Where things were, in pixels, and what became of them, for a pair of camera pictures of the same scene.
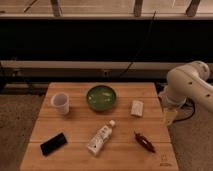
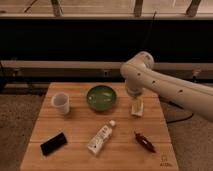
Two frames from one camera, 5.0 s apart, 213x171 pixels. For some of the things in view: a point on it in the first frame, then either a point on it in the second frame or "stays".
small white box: (137, 108) stays
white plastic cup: (61, 102) stays
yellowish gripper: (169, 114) → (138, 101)
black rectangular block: (53, 143) stays
